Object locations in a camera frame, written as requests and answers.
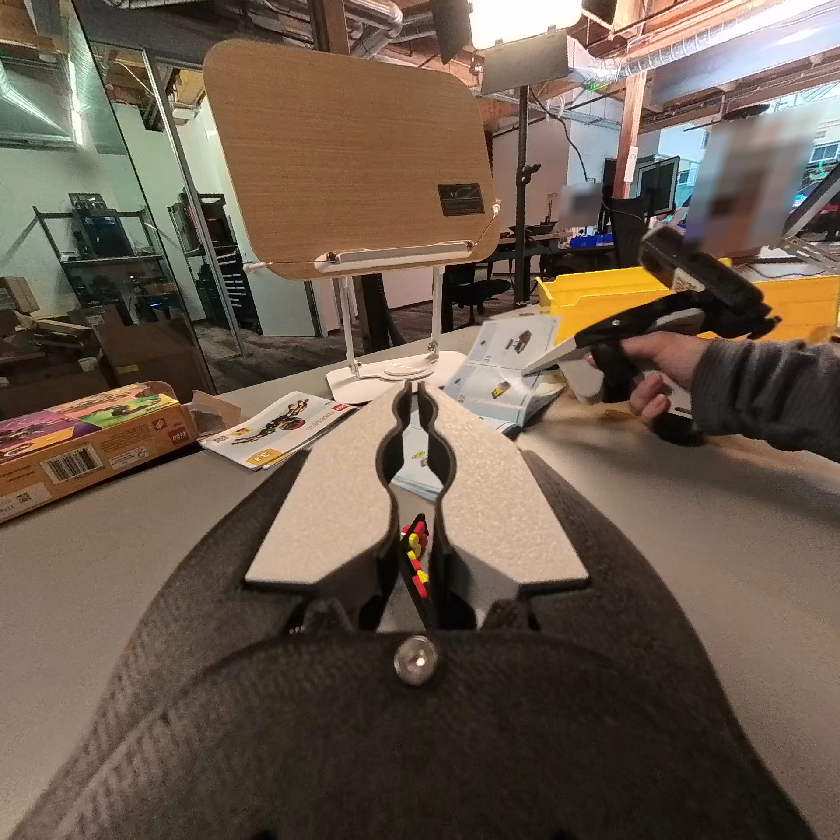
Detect studio light on stand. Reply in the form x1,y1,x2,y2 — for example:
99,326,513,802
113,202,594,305
430,0,618,308

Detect closed instruction booklet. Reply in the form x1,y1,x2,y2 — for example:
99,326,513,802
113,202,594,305
199,392,357,472

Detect instruction booklet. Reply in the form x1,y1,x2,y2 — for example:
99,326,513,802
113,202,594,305
199,392,357,472
392,314,567,500

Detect person's right hand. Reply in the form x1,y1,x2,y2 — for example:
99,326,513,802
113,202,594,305
584,330,713,427

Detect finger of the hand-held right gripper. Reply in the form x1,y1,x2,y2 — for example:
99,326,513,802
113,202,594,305
521,336,616,406
574,298,707,350

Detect metal laptop stand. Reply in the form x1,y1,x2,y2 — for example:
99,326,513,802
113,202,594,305
780,164,840,271

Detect black computer monitor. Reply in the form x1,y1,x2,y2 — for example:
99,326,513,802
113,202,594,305
633,156,680,217

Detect colourful cardboard lego box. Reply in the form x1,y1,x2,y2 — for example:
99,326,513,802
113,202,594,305
0,382,240,525

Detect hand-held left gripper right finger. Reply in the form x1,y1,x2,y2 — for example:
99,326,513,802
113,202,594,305
416,384,590,626

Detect pile of cardboard boxes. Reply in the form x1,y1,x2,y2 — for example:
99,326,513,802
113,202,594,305
0,276,215,409

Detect wooden book stand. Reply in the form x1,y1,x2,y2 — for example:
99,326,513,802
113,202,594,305
202,38,503,404

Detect yellow plastic bin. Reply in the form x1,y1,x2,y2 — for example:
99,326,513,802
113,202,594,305
535,258,840,345

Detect person's right forearm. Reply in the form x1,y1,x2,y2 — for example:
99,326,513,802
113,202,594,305
689,338,840,463

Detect red yellow black lego body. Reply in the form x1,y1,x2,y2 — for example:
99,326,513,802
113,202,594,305
399,514,447,621

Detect metal air duct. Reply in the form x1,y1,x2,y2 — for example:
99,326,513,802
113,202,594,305
0,39,88,150

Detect tall black chair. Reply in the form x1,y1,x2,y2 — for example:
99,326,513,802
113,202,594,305
609,196,648,271

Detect black wire shelving rack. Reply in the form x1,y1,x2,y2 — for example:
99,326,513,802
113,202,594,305
33,192,176,327
167,189,261,337

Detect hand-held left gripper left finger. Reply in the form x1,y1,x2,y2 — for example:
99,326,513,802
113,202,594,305
243,381,414,618

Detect black swivel office chair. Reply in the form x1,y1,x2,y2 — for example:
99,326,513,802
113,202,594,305
451,277,513,327

